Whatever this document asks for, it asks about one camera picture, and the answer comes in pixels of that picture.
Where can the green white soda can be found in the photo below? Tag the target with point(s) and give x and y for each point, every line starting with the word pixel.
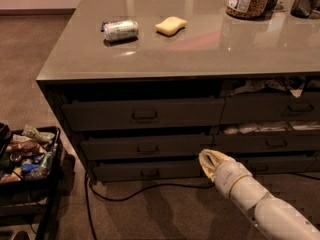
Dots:
pixel 120 30

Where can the brown snack packet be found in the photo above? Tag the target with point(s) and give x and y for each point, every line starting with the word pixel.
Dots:
pixel 26 146

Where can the grey drawer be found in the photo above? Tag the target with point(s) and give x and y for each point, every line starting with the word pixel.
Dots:
pixel 117 115
pixel 258 107
pixel 147 170
pixel 268 142
pixel 282 164
pixel 145 146

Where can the black cart frame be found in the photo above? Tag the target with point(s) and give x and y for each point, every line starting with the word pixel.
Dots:
pixel 31 203

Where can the yellow sponge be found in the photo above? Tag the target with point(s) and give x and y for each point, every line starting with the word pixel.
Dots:
pixel 170 25

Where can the grey cabinet counter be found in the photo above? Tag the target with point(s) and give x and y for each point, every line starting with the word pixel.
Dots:
pixel 212 48

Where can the black snack tray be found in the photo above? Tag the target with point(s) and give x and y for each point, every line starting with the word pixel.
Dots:
pixel 11 162

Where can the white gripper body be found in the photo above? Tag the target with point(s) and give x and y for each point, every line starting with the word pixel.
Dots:
pixel 231 174

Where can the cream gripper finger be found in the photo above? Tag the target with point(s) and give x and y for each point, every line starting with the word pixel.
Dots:
pixel 215 157
pixel 208 163

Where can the large jar of nuts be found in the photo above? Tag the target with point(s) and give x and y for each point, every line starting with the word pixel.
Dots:
pixel 245 9

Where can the dark glass object right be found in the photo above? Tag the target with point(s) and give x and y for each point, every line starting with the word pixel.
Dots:
pixel 306 9

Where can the blue snack packet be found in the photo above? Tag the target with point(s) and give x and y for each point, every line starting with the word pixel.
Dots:
pixel 27 168

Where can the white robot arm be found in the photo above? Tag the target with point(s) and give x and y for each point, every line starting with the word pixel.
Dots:
pixel 273 217

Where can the green snack packet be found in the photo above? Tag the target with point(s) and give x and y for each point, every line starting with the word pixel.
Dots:
pixel 35 134

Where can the silver drawer handle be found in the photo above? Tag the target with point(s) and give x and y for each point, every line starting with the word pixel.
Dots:
pixel 142 115

